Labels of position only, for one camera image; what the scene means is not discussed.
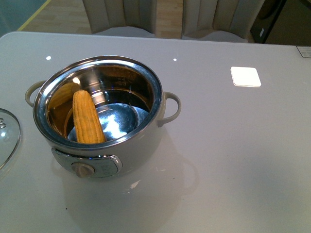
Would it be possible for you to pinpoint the yellow corn cob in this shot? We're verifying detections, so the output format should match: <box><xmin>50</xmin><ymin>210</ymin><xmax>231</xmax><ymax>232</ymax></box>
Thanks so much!
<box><xmin>72</xmin><ymin>90</ymin><xmax>106</xmax><ymax>144</ymax></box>

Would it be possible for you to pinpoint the glass lid with gold knob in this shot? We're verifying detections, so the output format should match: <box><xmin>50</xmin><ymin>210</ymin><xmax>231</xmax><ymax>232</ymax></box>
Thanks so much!
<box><xmin>0</xmin><ymin>108</ymin><xmax>21</xmax><ymax>170</ymax></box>

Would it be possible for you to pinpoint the white electric cooking pot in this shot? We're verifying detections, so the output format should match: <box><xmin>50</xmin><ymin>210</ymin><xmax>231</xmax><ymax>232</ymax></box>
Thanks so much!
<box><xmin>25</xmin><ymin>56</ymin><xmax>181</xmax><ymax>178</ymax></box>

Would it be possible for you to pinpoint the beige chair on left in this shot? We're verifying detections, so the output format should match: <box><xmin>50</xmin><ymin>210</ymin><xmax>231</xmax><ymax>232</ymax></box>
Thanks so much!
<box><xmin>83</xmin><ymin>0</ymin><xmax>157</xmax><ymax>38</ymax></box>

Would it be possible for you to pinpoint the beige chair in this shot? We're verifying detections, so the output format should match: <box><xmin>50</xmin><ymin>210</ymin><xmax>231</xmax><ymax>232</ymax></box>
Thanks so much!
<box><xmin>83</xmin><ymin>0</ymin><xmax>157</xmax><ymax>38</ymax></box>
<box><xmin>181</xmin><ymin>0</ymin><xmax>264</xmax><ymax>43</ymax></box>

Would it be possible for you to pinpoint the beige chair on right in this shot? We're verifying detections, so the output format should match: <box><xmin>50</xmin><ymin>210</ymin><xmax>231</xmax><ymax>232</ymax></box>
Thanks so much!
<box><xmin>181</xmin><ymin>0</ymin><xmax>264</xmax><ymax>43</ymax></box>

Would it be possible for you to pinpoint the label sticker on table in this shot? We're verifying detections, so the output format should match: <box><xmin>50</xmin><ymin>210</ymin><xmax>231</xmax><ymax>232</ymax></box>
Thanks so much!
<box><xmin>296</xmin><ymin>46</ymin><xmax>311</xmax><ymax>58</ymax></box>

